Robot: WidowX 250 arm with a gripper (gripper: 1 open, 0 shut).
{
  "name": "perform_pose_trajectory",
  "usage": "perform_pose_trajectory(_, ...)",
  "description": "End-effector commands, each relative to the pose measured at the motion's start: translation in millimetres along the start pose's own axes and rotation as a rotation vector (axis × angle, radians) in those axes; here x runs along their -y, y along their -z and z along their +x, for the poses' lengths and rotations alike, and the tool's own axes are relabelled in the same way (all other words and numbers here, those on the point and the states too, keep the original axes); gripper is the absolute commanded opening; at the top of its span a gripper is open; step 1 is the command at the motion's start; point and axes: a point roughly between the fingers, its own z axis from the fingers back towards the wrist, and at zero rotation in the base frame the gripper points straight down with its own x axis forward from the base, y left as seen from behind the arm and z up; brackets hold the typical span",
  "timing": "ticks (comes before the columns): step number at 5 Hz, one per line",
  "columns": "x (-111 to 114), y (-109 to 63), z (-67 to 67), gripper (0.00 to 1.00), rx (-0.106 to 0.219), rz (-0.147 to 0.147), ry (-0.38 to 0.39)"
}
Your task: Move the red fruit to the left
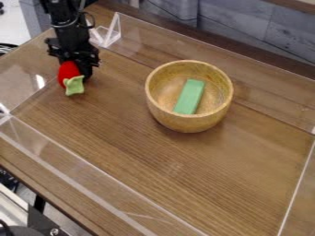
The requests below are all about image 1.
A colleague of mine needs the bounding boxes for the red plush fruit green leaf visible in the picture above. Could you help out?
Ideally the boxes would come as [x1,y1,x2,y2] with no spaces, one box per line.
[58,61,86,96]

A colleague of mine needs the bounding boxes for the clear acrylic tray enclosure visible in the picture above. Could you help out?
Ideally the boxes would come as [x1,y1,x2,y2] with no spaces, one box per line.
[0,16,315,236]

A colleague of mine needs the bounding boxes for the black device lower left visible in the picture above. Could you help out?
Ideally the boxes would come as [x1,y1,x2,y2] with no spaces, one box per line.
[0,206,71,236]

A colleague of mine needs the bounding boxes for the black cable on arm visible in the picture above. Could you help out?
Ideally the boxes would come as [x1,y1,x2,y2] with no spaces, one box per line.
[81,11,98,30]

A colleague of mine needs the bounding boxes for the wooden bowl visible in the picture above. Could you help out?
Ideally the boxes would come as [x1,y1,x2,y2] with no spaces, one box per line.
[146,60,234,133]

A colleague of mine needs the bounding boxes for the green rectangular block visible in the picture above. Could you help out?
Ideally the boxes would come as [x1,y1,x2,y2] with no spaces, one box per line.
[174,79,206,114]

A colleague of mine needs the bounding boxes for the grey post upper left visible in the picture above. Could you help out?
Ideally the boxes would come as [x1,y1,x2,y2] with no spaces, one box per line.
[19,0,51,38]

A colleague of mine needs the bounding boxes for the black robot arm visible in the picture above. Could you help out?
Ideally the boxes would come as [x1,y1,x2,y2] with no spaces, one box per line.
[39,0,101,80]

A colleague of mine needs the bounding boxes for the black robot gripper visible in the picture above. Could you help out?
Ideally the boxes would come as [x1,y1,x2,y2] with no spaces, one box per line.
[45,23,101,81]

